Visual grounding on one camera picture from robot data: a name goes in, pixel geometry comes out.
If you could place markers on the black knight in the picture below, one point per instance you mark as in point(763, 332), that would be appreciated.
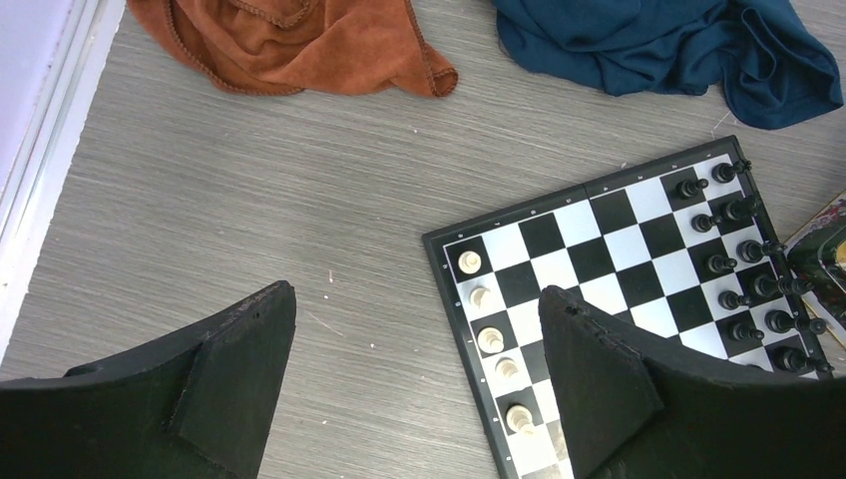
point(741, 209)

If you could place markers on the black king piece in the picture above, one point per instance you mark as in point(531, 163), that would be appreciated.
point(767, 286)

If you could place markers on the white chess piece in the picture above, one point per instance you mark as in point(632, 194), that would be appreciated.
point(520, 420)
point(490, 340)
point(469, 262)
point(507, 369)
point(480, 297)

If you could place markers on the dark blue cloth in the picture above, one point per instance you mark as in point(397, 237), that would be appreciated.
point(773, 72)

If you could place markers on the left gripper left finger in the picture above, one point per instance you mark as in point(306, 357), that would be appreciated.
point(195, 403)

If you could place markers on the gold tin tray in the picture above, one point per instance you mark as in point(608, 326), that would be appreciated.
point(817, 252)

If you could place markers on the black white chessboard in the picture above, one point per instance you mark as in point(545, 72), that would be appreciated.
point(623, 243)

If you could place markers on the black queen piece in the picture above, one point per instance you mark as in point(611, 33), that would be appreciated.
point(780, 321)

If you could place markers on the black pawn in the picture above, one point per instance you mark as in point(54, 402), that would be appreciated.
point(740, 331)
point(688, 189)
point(704, 223)
point(731, 300)
point(720, 264)

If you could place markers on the black rook corner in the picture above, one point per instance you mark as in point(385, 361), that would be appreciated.
point(724, 173)

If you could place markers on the orange brown cloth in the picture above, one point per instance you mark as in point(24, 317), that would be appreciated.
point(276, 48)

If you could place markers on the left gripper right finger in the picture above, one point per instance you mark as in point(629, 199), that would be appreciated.
point(637, 405)

